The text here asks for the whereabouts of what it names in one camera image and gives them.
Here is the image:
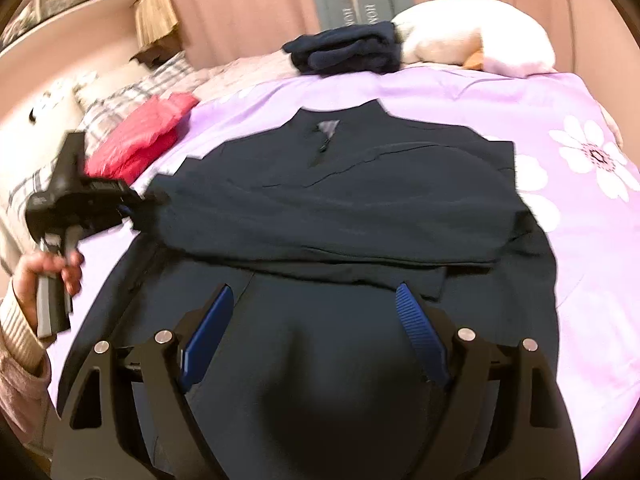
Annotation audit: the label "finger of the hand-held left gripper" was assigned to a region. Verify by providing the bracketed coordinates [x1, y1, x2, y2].
[117, 187, 171, 221]

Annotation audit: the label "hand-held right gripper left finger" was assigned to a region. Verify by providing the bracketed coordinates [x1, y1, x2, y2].
[50, 282, 236, 480]

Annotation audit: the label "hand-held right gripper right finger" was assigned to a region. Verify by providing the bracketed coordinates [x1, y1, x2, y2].
[395, 282, 583, 480]

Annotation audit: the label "dark navy sweater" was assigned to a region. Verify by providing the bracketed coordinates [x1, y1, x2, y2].
[55, 100, 561, 480]

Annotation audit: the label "person's left forearm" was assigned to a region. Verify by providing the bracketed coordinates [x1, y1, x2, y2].
[0, 280, 53, 441]

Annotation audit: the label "folded dark navy clothes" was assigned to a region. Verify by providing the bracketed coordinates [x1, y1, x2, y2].
[282, 21, 403, 77]

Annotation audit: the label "person's left hand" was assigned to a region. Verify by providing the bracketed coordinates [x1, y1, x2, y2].
[11, 249, 85, 331]

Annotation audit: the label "red puffer jacket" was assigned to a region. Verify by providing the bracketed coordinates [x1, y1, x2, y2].
[85, 92, 201, 183]

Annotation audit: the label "plaid pillow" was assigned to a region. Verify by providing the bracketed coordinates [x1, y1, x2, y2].
[7, 52, 196, 221]

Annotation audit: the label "small dark brown object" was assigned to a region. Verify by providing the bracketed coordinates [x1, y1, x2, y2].
[130, 42, 181, 68]

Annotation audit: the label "pinkish grey duvet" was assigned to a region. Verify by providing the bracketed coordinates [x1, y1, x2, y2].
[192, 52, 301, 101]

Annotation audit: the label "pink curtain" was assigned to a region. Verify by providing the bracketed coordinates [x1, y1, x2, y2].
[150, 0, 640, 111]

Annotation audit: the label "purple floral blanket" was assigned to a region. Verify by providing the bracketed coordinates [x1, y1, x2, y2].
[47, 62, 640, 461]

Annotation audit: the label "white plush goose toy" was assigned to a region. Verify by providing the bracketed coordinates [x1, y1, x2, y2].
[390, 0, 558, 78]

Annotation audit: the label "white wall shelf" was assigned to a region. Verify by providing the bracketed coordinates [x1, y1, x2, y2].
[0, 0, 151, 56]

